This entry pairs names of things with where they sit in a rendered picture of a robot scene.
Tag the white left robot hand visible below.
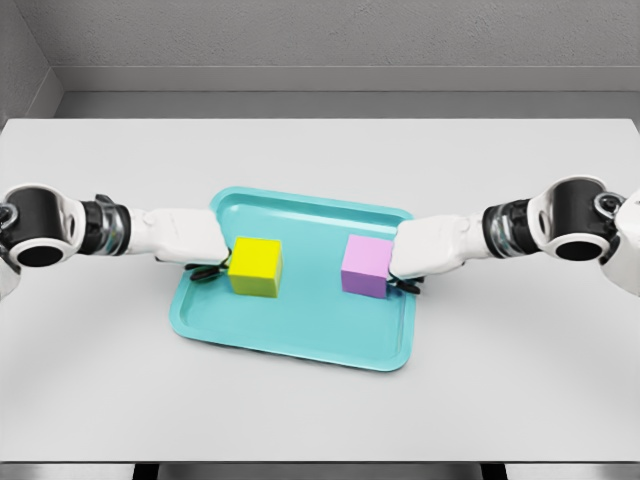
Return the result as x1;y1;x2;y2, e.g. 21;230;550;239
152;207;235;283

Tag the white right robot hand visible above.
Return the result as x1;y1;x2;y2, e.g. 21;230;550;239
385;214;464;295

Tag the pink cube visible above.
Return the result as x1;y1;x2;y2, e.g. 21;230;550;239
340;234;394;302

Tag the yellow cube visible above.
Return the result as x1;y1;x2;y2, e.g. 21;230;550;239
228;236;285;300

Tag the teal plastic tray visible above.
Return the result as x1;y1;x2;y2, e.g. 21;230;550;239
169;185;416;375

